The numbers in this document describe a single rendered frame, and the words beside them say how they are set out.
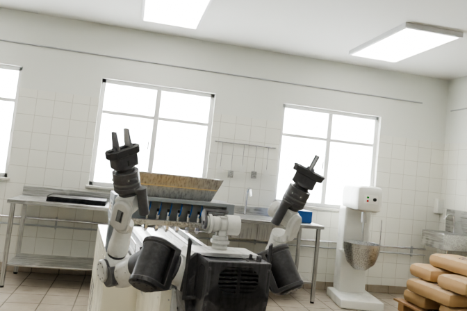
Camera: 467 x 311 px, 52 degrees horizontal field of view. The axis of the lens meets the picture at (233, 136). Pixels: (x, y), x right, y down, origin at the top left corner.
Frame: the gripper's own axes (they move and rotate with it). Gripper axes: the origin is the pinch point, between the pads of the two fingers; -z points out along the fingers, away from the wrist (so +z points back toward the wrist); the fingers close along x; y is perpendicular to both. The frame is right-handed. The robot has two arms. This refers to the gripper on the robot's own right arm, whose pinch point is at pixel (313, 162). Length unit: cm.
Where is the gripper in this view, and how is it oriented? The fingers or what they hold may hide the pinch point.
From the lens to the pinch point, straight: 180.8
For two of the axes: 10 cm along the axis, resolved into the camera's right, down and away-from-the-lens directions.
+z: -4.5, 8.9, 1.3
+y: 2.2, -0.3, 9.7
